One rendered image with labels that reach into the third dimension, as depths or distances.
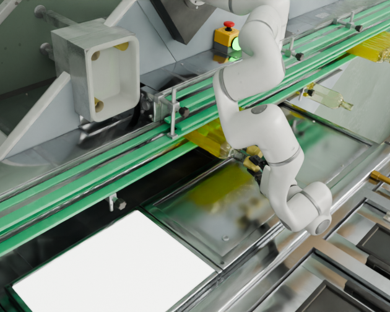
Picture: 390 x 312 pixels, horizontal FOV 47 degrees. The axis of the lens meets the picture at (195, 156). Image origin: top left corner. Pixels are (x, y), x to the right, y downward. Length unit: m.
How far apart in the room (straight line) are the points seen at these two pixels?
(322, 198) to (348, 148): 0.72
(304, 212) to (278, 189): 0.10
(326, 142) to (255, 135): 0.86
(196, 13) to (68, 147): 0.57
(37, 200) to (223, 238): 0.51
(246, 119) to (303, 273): 0.51
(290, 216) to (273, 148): 0.18
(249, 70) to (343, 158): 0.84
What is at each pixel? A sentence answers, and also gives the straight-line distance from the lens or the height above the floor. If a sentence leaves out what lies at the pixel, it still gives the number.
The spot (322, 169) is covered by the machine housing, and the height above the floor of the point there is 1.25.
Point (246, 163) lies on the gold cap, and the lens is 1.36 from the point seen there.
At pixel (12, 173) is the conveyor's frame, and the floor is 0.82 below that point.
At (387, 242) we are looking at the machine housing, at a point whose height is 1.57.
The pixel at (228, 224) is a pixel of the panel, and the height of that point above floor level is 1.22.
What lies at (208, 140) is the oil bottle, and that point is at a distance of 1.42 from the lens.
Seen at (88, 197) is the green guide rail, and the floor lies 0.94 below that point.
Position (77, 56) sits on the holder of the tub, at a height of 0.79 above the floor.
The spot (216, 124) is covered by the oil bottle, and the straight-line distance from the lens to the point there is 1.48.
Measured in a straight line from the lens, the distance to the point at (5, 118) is 1.90.
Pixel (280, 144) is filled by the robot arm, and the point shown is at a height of 1.36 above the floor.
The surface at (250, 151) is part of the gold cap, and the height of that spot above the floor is 1.13.
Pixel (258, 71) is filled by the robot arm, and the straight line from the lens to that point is 1.01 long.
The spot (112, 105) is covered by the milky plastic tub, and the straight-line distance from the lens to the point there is 1.37.
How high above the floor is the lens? 1.76
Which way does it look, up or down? 32 degrees down
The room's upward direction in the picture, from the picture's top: 122 degrees clockwise
